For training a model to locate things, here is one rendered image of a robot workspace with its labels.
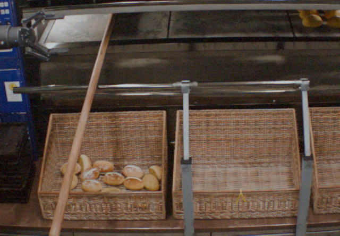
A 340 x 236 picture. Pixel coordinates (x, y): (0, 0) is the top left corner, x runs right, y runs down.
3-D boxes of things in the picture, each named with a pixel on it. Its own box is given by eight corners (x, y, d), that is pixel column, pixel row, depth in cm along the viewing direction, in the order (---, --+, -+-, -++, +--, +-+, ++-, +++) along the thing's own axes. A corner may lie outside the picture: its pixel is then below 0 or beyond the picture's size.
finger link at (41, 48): (26, 39, 247) (24, 41, 247) (50, 56, 250) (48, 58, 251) (28, 34, 250) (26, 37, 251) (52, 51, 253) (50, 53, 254)
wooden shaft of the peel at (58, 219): (59, 243, 195) (57, 235, 194) (49, 243, 195) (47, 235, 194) (117, 13, 343) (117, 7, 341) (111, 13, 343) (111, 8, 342)
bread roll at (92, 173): (93, 166, 326) (94, 160, 322) (101, 176, 324) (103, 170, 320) (76, 176, 321) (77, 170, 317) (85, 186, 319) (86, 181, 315)
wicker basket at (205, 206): (178, 158, 337) (175, 108, 323) (293, 156, 333) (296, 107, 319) (171, 220, 295) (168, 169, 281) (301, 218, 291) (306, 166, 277)
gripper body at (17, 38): (12, 23, 250) (35, 20, 249) (15, 43, 254) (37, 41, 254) (7, 31, 243) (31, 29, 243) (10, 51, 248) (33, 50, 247)
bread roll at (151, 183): (149, 193, 308) (155, 197, 312) (160, 183, 308) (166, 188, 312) (138, 179, 315) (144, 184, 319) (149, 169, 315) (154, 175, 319)
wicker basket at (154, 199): (57, 160, 340) (49, 112, 326) (170, 158, 337) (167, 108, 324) (41, 220, 298) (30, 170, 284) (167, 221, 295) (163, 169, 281)
